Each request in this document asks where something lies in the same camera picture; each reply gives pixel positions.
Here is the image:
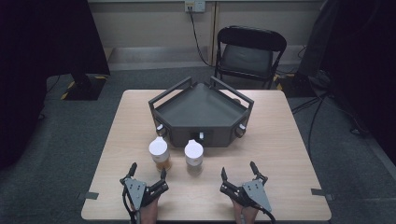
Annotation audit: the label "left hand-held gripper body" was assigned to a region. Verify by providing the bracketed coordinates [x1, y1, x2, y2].
[120, 176, 170, 211]

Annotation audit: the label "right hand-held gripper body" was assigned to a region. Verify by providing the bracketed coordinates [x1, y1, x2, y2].
[219, 178, 273, 213]

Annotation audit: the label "white-lidded jar with orange contents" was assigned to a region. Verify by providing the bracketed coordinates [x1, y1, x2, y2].
[148, 136, 173, 172]

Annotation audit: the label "white-lidded jar with pale contents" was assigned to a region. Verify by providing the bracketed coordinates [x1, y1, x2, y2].
[183, 139, 205, 175]

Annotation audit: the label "dark grey corner rack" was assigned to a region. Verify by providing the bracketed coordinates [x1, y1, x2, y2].
[148, 76, 255, 148]

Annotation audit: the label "person's right hand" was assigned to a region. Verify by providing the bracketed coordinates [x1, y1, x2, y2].
[232, 200, 260, 224]

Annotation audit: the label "person's left hand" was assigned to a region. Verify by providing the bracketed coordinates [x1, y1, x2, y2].
[132, 197, 161, 224]

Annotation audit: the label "grey tape strip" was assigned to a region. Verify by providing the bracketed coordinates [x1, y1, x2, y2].
[76, 191, 100, 201]
[310, 188, 335, 202]

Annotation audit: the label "black stand base yellow stripes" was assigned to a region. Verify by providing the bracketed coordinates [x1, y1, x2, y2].
[274, 72, 318, 98]
[60, 74, 108, 102]

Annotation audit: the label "black folding chair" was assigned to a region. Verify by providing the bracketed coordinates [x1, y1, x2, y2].
[213, 25, 288, 91]

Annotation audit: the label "black curtain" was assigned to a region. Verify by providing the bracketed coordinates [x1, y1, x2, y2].
[0, 0, 111, 171]
[320, 0, 396, 164]

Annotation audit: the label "grey hanging cloth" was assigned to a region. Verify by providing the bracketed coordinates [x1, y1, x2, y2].
[297, 0, 332, 77]

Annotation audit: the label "left hand-held gripper cable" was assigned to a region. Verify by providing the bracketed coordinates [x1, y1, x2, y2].
[121, 186, 142, 224]

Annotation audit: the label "hand-held gripper cable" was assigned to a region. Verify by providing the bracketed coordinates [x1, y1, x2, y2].
[121, 186, 142, 224]
[254, 203, 277, 224]

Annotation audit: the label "right hand-held gripper cable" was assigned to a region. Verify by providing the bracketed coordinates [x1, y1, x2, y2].
[254, 203, 277, 224]

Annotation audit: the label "black floor cable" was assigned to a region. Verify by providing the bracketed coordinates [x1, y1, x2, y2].
[290, 91, 330, 115]
[306, 92, 327, 159]

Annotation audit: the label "black power cable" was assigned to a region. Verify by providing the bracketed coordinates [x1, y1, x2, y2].
[187, 5, 217, 68]

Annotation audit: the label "white wall socket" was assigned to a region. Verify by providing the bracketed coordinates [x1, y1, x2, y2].
[184, 0, 206, 14]

